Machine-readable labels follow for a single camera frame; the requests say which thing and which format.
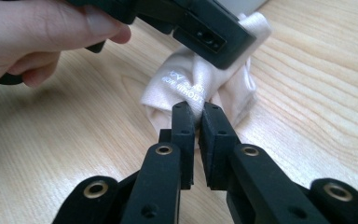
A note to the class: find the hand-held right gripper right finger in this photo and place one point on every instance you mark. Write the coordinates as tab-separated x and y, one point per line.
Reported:
216	149

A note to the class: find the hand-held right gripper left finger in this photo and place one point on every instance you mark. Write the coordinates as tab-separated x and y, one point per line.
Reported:
183	146

